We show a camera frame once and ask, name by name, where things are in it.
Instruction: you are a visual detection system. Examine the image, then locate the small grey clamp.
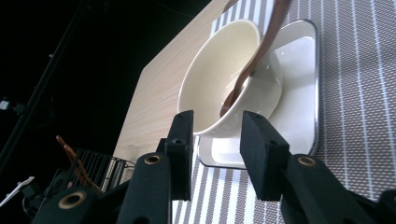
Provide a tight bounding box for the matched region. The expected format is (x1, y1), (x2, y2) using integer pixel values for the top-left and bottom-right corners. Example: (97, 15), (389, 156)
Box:
(0, 98), (26, 115)

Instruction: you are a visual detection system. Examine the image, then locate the brown white striped placemat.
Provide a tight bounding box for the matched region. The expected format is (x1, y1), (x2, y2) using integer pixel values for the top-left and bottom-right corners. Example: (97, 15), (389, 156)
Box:
(171, 0), (396, 224)

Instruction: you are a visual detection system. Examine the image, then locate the brown wooden utensil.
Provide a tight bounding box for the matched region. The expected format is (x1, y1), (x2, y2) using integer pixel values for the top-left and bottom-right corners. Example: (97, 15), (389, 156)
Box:
(55, 134), (103, 194)

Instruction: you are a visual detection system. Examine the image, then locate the brown wooden spoon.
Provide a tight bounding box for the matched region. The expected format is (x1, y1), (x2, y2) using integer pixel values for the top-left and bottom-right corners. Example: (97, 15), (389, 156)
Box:
(219, 0), (294, 119)

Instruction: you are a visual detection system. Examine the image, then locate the white square plate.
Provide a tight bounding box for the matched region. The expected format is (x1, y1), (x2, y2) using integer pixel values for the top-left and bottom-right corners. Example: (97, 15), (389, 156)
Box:
(197, 19), (320, 171)

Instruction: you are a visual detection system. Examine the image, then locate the black wire rack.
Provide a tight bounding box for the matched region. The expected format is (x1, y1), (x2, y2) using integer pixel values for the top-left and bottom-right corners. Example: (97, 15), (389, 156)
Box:
(46, 147), (137, 200)

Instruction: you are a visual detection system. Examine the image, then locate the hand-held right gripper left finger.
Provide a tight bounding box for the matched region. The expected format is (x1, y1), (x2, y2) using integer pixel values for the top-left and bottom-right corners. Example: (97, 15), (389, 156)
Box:
(164, 109), (195, 202)

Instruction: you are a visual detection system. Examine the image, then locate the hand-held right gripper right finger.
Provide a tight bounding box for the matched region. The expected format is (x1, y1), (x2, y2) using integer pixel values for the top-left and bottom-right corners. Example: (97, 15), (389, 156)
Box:
(239, 110), (292, 202)

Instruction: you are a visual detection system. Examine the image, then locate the white ceramic bowl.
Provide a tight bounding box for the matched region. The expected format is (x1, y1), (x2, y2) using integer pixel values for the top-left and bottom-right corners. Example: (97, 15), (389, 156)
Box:
(177, 19), (285, 138)

